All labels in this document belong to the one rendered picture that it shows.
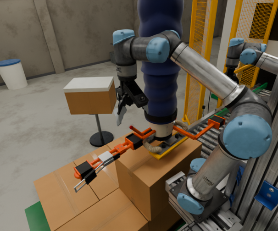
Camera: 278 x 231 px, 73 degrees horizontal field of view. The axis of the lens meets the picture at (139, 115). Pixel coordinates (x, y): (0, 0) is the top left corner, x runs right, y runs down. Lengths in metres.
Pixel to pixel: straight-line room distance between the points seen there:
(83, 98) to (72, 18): 4.63
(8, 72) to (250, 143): 5.99
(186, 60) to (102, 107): 2.02
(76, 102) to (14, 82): 3.75
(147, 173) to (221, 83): 0.85
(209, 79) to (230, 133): 0.21
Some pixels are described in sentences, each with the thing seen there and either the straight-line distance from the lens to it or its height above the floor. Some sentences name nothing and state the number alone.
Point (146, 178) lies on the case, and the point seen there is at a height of 0.94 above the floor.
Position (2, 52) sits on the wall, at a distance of 6.81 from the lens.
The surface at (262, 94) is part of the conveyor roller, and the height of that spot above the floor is 0.52.
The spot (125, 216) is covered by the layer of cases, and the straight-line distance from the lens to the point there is 1.64.
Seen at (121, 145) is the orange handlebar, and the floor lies 1.20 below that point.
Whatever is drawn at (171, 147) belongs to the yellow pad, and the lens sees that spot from 1.33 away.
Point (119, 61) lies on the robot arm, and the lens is 0.68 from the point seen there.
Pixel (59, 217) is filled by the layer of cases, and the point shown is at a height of 0.54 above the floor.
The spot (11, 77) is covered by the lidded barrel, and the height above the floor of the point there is 0.37.
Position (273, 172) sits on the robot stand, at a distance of 0.94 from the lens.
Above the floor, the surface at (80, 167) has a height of 1.21.
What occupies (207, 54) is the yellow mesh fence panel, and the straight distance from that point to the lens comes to 2.32.
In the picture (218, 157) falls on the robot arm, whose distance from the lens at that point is 0.69.
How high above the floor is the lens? 1.96
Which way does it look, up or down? 32 degrees down
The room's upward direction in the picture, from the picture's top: 4 degrees counter-clockwise
